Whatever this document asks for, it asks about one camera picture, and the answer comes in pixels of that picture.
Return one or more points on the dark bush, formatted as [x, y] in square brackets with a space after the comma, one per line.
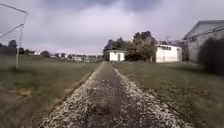
[213, 56]

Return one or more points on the row of distant buildings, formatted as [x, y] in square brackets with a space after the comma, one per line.
[76, 58]

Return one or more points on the large white building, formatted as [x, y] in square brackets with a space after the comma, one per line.
[166, 55]

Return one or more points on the white goal frame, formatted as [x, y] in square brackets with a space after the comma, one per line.
[19, 50]

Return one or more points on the distant low trees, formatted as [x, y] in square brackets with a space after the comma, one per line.
[12, 45]

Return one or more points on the small white building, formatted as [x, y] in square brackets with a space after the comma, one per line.
[115, 56]

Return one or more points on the grey building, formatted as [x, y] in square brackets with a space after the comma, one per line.
[206, 39]

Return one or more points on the grass verge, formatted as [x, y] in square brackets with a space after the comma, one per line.
[166, 83]

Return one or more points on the clump of trees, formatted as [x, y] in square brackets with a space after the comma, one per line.
[141, 46]

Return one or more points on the wide grass field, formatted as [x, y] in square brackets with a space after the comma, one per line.
[50, 75]

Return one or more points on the grey speckled path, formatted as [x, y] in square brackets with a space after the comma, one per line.
[106, 86]

